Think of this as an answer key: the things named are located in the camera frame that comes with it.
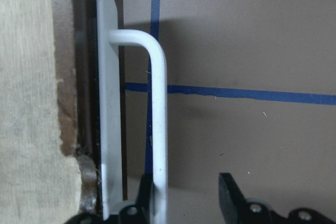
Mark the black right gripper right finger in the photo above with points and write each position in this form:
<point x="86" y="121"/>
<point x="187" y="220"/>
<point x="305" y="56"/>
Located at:
<point x="232" y="202"/>

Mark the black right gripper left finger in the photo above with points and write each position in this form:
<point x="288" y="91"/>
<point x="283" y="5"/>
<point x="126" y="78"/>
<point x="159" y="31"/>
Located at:
<point x="145" y="200"/>

